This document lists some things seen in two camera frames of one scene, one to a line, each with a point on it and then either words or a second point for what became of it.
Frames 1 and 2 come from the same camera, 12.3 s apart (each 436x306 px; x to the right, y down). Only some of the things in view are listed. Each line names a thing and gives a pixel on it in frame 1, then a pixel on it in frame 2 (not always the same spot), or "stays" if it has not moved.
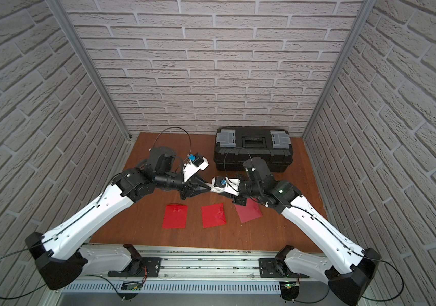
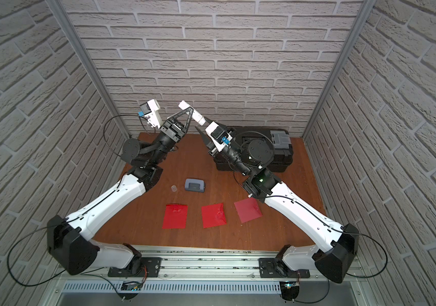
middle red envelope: (213, 215) stays
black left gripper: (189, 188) -> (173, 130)
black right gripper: (240, 200) -> (208, 144)
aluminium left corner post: (60, 9) stays
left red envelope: (175, 216) stays
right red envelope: (250, 211) stays
